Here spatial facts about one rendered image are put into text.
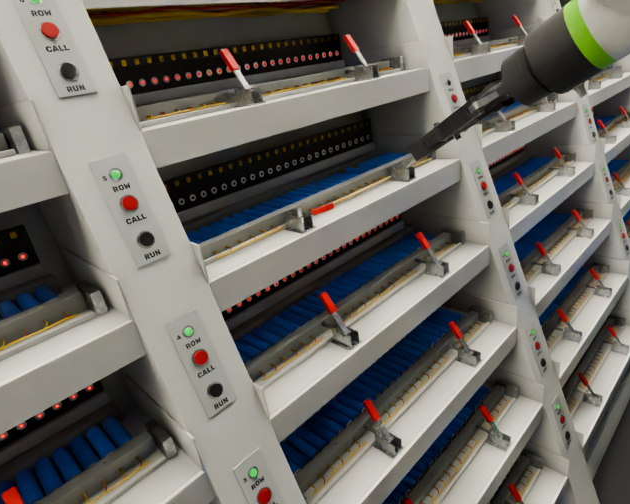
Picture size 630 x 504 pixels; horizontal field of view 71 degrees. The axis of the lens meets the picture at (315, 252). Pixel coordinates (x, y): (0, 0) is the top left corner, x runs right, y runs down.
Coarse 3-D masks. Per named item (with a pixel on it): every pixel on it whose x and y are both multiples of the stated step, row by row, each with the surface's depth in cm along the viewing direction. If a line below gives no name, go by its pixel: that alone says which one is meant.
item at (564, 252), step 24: (552, 216) 142; (576, 216) 129; (600, 216) 139; (528, 240) 128; (552, 240) 125; (576, 240) 128; (600, 240) 132; (528, 264) 114; (552, 264) 112; (576, 264) 119; (528, 288) 100; (552, 288) 108
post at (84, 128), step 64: (0, 0) 43; (64, 0) 47; (0, 64) 46; (64, 128) 45; (128, 128) 49; (64, 256) 61; (128, 256) 48; (192, 256) 52; (192, 384) 50; (256, 448) 54
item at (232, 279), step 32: (448, 160) 90; (256, 192) 79; (384, 192) 76; (416, 192) 81; (320, 224) 66; (352, 224) 70; (256, 256) 58; (288, 256) 61; (320, 256) 66; (224, 288) 55; (256, 288) 58
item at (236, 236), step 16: (400, 160) 86; (368, 176) 80; (384, 176) 83; (320, 192) 74; (336, 192) 74; (352, 192) 77; (288, 208) 68; (304, 208) 70; (256, 224) 64; (272, 224) 66; (208, 240) 60; (224, 240) 60; (240, 240) 62; (256, 240) 62; (208, 256) 59
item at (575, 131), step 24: (504, 0) 135; (528, 0) 131; (504, 24) 138; (528, 24) 133; (576, 120) 134; (528, 144) 146; (552, 144) 141; (576, 144) 136; (600, 144) 139; (576, 192) 142; (600, 192) 137
